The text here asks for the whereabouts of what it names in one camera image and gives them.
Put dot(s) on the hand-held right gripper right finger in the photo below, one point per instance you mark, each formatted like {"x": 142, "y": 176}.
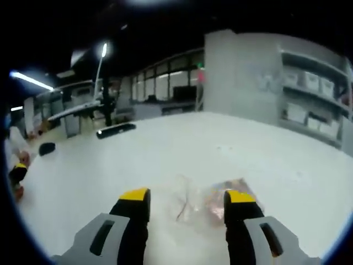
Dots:
{"x": 240, "y": 234}

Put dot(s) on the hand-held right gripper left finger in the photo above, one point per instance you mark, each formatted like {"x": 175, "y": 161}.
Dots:
{"x": 135, "y": 226}

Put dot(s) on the clear resealable bag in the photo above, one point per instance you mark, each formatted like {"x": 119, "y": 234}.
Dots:
{"x": 215, "y": 198}

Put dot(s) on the small black object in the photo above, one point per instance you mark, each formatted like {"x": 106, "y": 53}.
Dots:
{"x": 47, "y": 149}

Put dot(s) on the white office desk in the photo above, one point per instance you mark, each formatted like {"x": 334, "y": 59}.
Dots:
{"x": 74, "y": 111}

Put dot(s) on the ceiling tube light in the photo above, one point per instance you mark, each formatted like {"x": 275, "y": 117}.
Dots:
{"x": 104, "y": 49}
{"x": 30, "y": 80}

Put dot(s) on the black smartphone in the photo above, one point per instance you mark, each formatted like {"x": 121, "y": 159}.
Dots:
{"x": 115, "y": 131}

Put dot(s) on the black screen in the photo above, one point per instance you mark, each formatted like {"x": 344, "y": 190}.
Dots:
{"x": 184, "y": 92}

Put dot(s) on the grey metal shelving unit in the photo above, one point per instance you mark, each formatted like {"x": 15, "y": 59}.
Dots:
{"x": 309, "y": 95}

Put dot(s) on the pink hanging item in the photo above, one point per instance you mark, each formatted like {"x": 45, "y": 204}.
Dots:
{"x": 202, "y": 77}

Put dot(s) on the shelf with white bins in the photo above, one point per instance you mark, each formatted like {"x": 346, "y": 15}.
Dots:
{"x": 311, "y": 80}

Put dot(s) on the green lit sign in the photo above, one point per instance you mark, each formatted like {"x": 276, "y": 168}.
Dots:
{"x": 200, "y": 65}

